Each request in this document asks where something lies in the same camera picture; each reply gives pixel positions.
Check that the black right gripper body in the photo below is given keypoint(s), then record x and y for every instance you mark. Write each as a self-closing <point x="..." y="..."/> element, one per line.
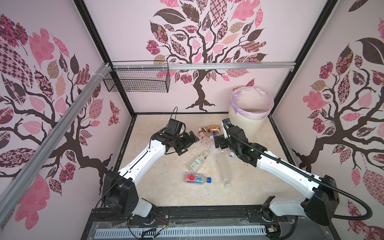
<point x="223" y="143"/>

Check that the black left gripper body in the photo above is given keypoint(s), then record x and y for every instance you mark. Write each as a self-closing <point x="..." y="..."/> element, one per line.
<point x="184" y="142"/>

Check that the white bottle red cap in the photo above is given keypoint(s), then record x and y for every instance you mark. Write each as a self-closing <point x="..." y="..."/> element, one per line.
<point x="209" y="143"/>

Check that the tall clear bottle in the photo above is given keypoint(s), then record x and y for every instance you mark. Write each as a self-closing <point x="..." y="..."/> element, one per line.
<point x="224" y="170"/>

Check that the small clear bottle green label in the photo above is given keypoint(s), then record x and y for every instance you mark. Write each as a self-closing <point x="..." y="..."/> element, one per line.
<point x="198" y="161"/>

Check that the clear bottle pink blue label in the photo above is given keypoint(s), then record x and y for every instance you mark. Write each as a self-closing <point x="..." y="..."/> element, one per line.
<point x="196" y="179"/>

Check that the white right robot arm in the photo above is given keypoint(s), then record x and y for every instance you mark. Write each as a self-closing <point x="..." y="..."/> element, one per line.
<point x="319" y="198"/>

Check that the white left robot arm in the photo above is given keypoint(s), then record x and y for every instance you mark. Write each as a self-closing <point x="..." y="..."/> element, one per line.
<point x="120" y="188"/>

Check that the white bin purple bag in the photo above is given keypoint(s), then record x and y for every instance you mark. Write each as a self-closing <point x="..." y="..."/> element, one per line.
<point x="249" y="107"/>

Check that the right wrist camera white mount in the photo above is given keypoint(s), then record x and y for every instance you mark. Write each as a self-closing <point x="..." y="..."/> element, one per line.
<point x="226" y="123"/>

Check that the black wire basket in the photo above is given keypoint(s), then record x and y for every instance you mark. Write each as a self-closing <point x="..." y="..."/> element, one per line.
<point x="139" y="76"/>

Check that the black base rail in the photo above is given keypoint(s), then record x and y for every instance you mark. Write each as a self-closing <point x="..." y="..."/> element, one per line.
<point x="181" y="215"/>

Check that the aluminium rail back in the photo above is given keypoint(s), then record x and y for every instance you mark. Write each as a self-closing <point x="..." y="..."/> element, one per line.
<point x="201" y="66"/>

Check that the aluminium rail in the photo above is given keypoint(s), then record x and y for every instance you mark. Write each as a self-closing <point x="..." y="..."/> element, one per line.
<point x="201" y="66"/>
<point x="17" y="188"/>

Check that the white slotted cable duct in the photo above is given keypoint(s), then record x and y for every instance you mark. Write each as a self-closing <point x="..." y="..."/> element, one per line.
<point x="178" y="232"/>

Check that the aluminium rail left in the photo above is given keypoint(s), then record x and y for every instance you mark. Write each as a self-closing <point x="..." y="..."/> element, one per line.
<point x="17" y="188"/>

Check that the black corner frame post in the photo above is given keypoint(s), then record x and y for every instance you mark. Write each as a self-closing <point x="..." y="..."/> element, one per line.
<point x="91" y="27"/>

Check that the black right corner post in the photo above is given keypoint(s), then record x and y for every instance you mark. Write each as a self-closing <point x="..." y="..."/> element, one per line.
<point x="320" y="23"/>

